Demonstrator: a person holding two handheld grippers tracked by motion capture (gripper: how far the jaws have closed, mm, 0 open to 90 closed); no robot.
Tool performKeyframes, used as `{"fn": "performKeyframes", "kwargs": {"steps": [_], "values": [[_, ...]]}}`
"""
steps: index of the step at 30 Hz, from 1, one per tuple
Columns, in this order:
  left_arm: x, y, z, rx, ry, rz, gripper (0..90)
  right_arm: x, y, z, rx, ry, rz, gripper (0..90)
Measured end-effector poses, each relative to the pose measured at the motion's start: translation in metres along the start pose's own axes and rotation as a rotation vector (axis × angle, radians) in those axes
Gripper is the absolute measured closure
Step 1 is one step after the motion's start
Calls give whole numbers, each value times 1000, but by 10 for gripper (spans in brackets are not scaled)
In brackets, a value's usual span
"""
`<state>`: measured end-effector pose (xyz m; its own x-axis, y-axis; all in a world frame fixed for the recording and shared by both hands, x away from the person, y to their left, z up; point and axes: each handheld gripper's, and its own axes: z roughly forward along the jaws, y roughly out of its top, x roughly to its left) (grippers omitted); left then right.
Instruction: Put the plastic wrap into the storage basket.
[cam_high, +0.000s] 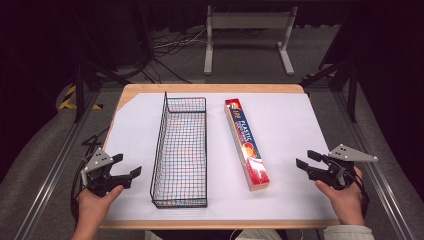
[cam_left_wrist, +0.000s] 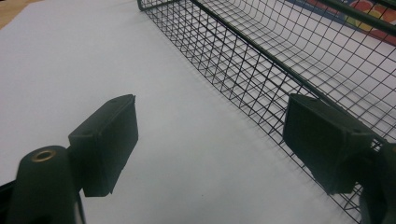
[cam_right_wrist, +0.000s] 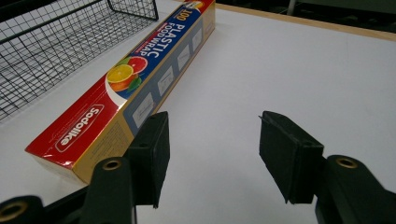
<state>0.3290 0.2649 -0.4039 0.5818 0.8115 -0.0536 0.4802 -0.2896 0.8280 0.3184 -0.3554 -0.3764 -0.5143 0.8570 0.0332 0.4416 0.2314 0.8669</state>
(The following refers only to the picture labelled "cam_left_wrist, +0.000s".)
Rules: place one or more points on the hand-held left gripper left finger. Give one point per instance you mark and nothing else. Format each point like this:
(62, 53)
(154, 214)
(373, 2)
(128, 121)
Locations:
(102, 146)

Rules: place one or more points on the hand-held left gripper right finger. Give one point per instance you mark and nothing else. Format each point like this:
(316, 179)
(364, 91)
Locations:
(323, 140)

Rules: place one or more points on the colourful printed packet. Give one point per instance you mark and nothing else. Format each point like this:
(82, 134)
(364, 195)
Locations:
(370, 12)

